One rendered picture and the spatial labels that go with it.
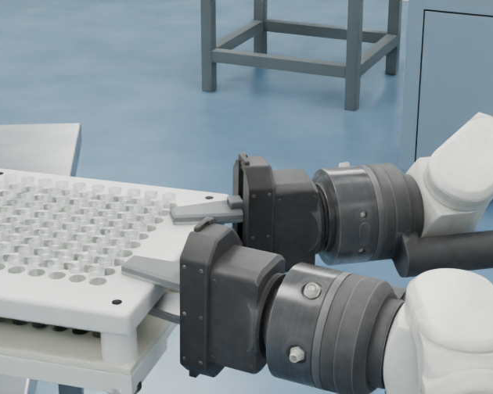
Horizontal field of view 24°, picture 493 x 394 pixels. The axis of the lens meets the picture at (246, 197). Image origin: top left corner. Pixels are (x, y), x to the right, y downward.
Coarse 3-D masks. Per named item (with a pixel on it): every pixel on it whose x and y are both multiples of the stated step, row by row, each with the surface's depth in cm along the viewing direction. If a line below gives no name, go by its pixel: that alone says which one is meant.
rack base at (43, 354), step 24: (0, 336) 90; (24, 336) 90; (48, 336) 90; (72, 336) 90; (144, 336) 89; (168, 336) 92; (0, 360) 88; (24, 360) 88; (48, 360) 87; (72, 360) 86; (96, 360) 86; (144, 360) 87; (72, 384) 87; (96, 384) 86; (120, 384) 86
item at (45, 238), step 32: (32, 192) 102; (64, 192) 102; (0, 224) 97; (32, 224) 96; (64, 224) 97; (96, 224) 96; (128, 224) 97; (32, 256) 91; (64, 256) 91; (96, 256) 91
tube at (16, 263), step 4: (12, 256) 90; (16, 256) 90; (20, 256) 90; (8, 260) 89; (12, 260) 90; (16, 260) 91; (20, 260) 89; (8, 264) 90; (12, 264) 89; (16, 264) 89; (20, 264) 90; (8, 268) 90; (12, 268) 89; (16, 268) 89; (20, 268) 90; (12, 272) 90; (16, 272) 90; (20, 272) 90; (16, 320) 91; (20, 320) 91; (16, 324) 91; (20, 324) 91
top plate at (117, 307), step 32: (160, 192) 105; (192, 192) 105; (160, 224) 98; (128, 256) 92; (160, 256) 92; (0, 288) 87; (32, 288) 87; (64, 288) 87; (96, 288) 87; (128, 288) 87; (160, 288) 89; (32, 320) 86; (64, 320) 85; (96, 320) 84; (128, 320) 83
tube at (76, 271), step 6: (72, 264) 89; (78, 264) 89; (72, 270) 88; (78, 270) 88; (84, 270) 88; (72, 276) 88; (78, 276) 88; (84, 276) 88; (78, 330) 90; (84, 330) 90
